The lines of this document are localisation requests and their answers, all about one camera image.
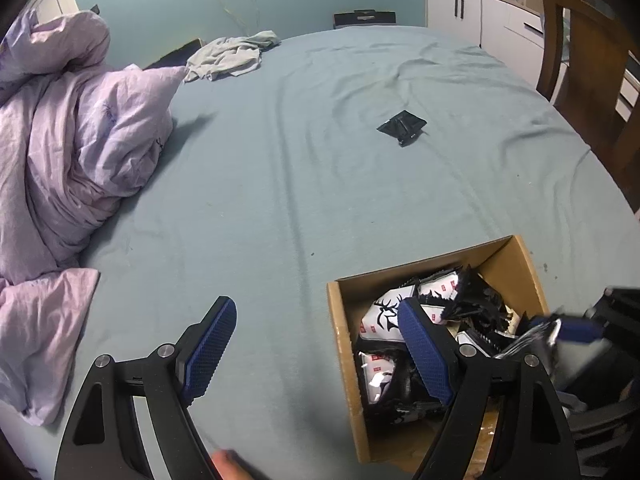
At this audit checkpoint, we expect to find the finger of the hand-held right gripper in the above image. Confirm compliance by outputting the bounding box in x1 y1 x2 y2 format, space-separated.
527 312 608 346
582 286 640 326

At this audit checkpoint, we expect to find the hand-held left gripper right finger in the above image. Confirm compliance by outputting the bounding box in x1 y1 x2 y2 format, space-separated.
397 296 582 480

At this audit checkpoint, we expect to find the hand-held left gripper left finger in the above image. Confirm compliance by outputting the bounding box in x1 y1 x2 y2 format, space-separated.
54 295 238 480

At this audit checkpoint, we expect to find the pile of deer print packets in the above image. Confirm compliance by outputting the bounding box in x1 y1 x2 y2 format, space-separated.
354 267 468 423

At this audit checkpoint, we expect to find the cardboard box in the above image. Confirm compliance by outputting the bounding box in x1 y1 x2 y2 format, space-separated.
326 234 551 465

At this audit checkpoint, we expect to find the wooden chair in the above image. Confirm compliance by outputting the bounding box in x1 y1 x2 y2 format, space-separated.
536 0 640 211

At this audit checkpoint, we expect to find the lilac duvet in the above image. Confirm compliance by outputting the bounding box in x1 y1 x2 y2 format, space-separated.
0 7 188 428

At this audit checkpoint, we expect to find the grey garment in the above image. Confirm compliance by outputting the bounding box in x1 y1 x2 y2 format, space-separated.
184 30 282 83

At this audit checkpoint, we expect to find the dark flat box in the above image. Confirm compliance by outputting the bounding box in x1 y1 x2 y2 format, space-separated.
142 37 203 70

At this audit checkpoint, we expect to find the white cabinet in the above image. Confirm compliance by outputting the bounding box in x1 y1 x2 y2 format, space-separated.
424 0 546 61

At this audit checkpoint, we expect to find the black paper bag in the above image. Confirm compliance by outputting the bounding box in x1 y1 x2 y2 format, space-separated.
333 9 397 30

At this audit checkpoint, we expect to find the yellow wall cable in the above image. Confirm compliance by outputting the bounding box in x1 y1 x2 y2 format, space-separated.
214 0 252 39

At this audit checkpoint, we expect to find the white wall cable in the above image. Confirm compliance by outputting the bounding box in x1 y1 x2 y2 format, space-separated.
244 0 262 37

